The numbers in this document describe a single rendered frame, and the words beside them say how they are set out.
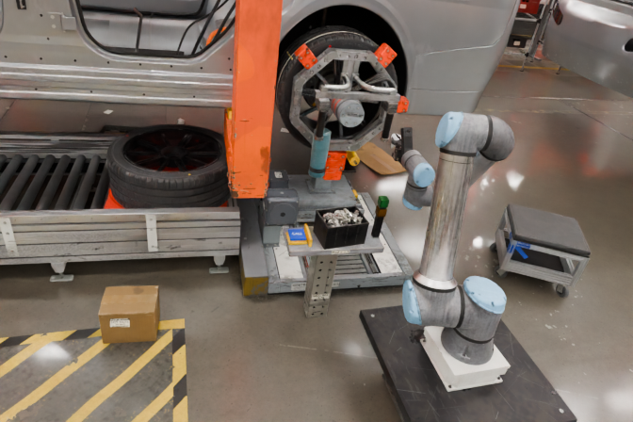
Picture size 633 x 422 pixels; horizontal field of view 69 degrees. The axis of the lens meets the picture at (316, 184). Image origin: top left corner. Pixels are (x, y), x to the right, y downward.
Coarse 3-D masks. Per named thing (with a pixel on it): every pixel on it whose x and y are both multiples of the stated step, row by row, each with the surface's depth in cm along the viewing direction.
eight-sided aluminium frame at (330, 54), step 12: (336, 48) 229; (324, 60) 225; (360, 60) 229; (372, 60) 230; (300, 72) 230; (312, 72) 229; (384, 72) 235; (300, 84) 229; (300, 96) 233; (384, 120) 250; (300, 132) 243; (372, 132) 253; (336, 144) 252; (348, 144) 253; (360, 144) 255
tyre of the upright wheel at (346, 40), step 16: (320, 32) 238; (336, 32) 234; (352, 32) 238; (288, 48) 246; (320, 48) 230; (352, 48) 234; (368, 48) 236; (288, 64) 234; (288, 80) 235; (288, 96) 240; (288, 112) 245; (288, 128) 250; (304, 144) 257
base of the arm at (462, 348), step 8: (448, 328) 170; (448, 336) 168; (456, 336) 166; (464, 336) 163; (448, 344) 167; (456, 344) 165; (464, 344) 163; (472, 344) 162; (480, 344) 162; (488, 344) 164; (448, 352) 167; (456, 352) 165; (464, 352) 165; (472, 352) 163; (480, 352) 163; (488, 352) 164; (464, 360) 164; (472, 360) 163; (480, 360) 164; (488, 360) 166
